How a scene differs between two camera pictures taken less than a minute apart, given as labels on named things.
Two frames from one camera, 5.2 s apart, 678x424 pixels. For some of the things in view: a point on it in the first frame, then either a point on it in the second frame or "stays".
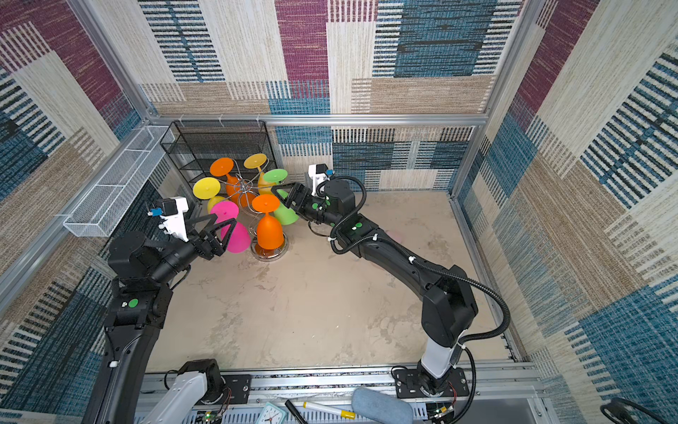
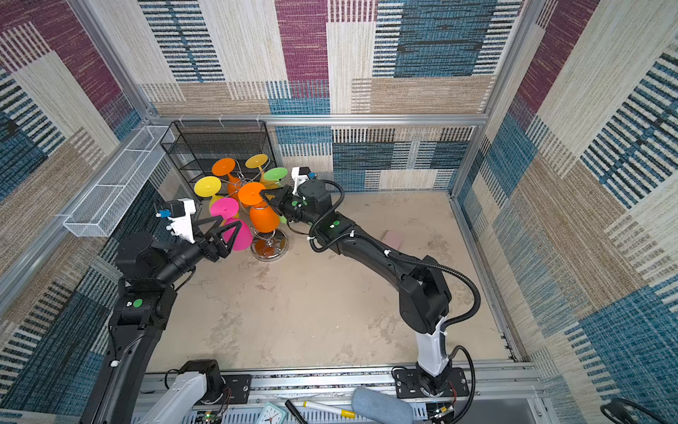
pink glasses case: x=395 y=235 stays
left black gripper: x=213 y=247 stays
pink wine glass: x=225 y=211 stays
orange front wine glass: x=269 y=234 -> x=264 y=218
